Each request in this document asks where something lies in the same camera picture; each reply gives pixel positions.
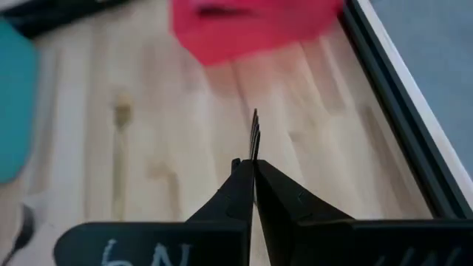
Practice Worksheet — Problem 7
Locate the gold fork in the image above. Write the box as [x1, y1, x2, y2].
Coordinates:
[109, 91, 135, 222]

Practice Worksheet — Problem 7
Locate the black fork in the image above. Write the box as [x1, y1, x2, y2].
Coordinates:
[248, 107, 262, 163]

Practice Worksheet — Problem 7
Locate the blue handled fork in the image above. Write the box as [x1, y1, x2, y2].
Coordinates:
[0, 204, 37, 266]

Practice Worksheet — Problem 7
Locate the black aluminium table frame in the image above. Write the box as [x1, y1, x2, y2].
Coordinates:
[0, 0, 473, 219]

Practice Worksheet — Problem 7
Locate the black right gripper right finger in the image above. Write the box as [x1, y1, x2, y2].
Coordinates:
[255, 159, 473, 266]

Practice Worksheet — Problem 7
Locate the teal plastic bin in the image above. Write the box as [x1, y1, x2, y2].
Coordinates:
[0, 17, 41, 186]

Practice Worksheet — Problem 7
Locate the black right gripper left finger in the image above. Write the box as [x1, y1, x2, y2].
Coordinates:
[53, 157, 256, 266]

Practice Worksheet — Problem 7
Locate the red plastic bin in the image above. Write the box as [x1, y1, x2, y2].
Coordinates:
[169, 0, 344, 68]

